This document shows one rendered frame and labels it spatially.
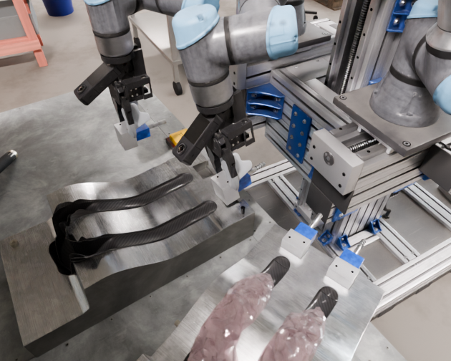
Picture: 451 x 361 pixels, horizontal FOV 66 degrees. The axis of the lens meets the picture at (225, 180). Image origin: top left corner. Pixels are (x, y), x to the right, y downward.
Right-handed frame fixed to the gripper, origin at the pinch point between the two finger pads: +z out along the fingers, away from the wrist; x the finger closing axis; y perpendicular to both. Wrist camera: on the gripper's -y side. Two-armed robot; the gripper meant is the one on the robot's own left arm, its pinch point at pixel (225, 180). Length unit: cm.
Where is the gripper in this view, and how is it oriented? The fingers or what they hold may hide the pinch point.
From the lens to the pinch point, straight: 76.9
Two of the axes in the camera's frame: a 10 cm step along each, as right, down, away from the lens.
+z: 1.9, 7.1, 6.8
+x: -5.4, -5.0, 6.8
